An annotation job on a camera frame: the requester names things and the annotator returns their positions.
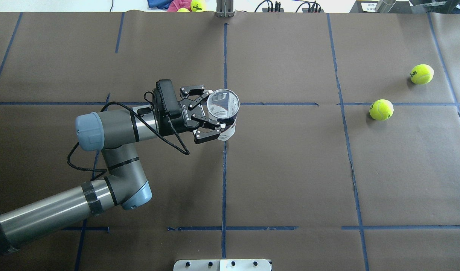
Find spare tennis ball on desk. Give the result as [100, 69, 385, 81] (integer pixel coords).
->
[190, 0, 207, 12]

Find aluminium frame post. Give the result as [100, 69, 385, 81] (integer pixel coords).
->
[216, 0, 235, 18]

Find blue cloth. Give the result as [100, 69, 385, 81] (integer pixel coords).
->
[147, 0, 173, 10]

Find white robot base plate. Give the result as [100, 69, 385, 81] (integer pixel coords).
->
[173, 259, 273, 271]

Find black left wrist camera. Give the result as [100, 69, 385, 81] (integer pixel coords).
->
[152, 79, 181, 119]

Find black power strip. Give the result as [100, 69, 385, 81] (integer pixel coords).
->
[259, 0, 285, 13]
[299, 1, 322, 13]

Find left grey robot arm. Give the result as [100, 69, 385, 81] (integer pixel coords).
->
[0, 79, 224, 256]

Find pink cloth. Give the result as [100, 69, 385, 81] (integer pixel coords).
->
[167, 0, 191, 12]

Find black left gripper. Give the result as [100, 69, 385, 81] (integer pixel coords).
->
[155, 85, 221, 144]

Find Wilson tennis ball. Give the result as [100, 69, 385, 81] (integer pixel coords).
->
[410, 64, 434, 85]

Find Roland Garros tennis ball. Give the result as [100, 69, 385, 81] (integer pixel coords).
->
[369, 99, 394, 121]

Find white tennis ball can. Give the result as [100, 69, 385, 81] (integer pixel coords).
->
[207, 88, 240, 141]

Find small metal cup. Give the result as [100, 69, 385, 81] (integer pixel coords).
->
[375, 0, 396, 14]

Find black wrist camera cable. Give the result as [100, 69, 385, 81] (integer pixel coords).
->
[67, 90, 190, 174]

